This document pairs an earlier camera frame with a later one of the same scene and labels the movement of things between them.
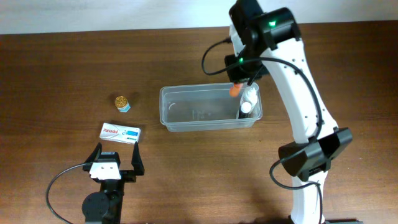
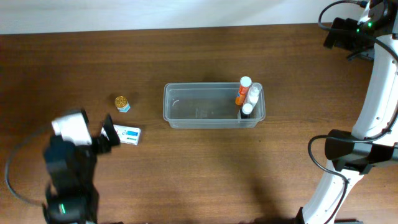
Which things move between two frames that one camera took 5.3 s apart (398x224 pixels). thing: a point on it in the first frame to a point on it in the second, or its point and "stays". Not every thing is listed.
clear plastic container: (204, 107) stays
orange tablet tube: (234, 91) to (245, 82)
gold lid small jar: (121, 102) stays
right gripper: (239, 76) to (342, 40)
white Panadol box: (120, 133) stays
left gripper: (130, 175) to (114, 139)
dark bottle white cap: (245, 108) stays
